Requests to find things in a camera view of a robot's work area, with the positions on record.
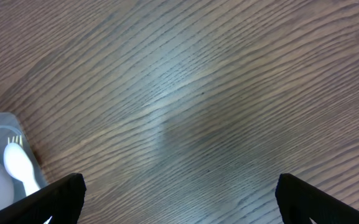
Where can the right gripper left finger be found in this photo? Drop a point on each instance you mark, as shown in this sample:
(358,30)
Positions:
(59,203)

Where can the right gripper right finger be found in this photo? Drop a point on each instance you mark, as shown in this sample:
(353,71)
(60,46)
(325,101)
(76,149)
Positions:
(302,203)

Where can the yellow fork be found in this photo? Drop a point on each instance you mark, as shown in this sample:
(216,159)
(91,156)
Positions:
(16,139)

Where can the clear plastic container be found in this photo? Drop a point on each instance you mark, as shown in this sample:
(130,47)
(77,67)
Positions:
(9,127)

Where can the white spoon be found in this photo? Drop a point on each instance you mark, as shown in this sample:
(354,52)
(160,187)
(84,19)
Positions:
(19,166)

